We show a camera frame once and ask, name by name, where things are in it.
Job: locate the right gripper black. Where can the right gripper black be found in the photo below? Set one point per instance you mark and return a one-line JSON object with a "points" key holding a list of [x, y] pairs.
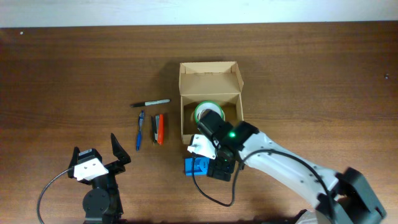
{"points": [[208, 121]]}

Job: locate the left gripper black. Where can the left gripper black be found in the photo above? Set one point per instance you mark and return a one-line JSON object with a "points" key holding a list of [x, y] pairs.
{"points": [[112, 167]]}

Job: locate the blue plastic case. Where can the blue plastic case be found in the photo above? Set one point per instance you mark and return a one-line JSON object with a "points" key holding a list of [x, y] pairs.
{"points": [[200, 166]]}

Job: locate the white masking tape roll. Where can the white masking tape roll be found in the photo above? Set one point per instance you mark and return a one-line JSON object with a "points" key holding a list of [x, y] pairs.
{"points": [[193, 116]]}

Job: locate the green tape roll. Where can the green tape roll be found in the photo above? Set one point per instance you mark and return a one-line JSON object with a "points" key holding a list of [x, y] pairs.
{"points": [[207, 105]]}

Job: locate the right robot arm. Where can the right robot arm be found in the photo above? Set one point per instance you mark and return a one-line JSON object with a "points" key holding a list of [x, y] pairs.
{"points": [[335, 197]]}

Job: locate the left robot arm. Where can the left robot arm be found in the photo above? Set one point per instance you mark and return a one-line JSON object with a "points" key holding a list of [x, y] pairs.
{"points": [[102, 204]]}

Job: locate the blue ballpoint pen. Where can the blue ballpoint pen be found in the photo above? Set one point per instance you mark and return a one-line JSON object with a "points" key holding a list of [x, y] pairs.
{"points": [[139, 133]]}

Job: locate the orange black stapler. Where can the orange black stapler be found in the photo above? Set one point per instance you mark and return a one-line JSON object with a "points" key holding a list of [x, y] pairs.
{"points": [[157, 123]]}

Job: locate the black permanent marker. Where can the black permanent marker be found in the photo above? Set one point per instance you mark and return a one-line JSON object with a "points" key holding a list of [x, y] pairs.
{"points": [[149, 103]]}

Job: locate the open cardboard box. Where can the open cardboard box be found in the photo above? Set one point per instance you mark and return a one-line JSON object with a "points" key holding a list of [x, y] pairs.
{"points": [[220, 82]]}

